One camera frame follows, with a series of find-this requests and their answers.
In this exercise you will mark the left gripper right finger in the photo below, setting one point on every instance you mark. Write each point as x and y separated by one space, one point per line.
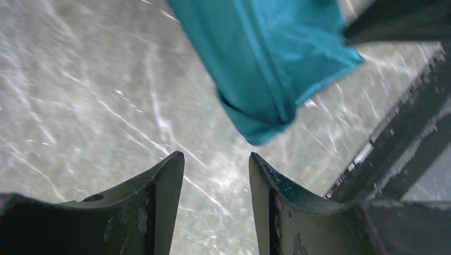
290 219

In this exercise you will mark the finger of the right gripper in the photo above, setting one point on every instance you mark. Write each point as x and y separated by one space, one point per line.
397 21

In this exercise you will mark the teal cloth napkin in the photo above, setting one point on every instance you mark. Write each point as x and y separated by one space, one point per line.
267 57

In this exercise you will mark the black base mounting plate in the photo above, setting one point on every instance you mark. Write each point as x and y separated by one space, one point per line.
412 136

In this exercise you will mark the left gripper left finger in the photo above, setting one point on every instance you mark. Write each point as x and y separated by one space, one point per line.
134 217

